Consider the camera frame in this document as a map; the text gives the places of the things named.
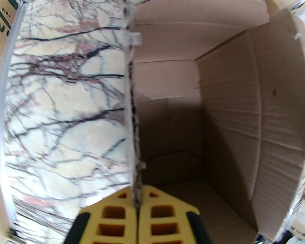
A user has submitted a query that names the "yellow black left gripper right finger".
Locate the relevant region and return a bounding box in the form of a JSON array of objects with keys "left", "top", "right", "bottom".
[{"left": 139, "top": 185, "right": 212, "bottom": 244}]

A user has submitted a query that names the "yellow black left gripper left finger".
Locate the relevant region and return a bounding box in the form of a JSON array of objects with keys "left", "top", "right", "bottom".
[{"left": 66, "top": 185, "right": 138, "bottom": 244}]

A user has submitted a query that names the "long taped cardboard box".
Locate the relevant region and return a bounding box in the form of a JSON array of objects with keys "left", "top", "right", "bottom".
[{"left": 121, "top": 0, "right": 305, "bottom": 244}]

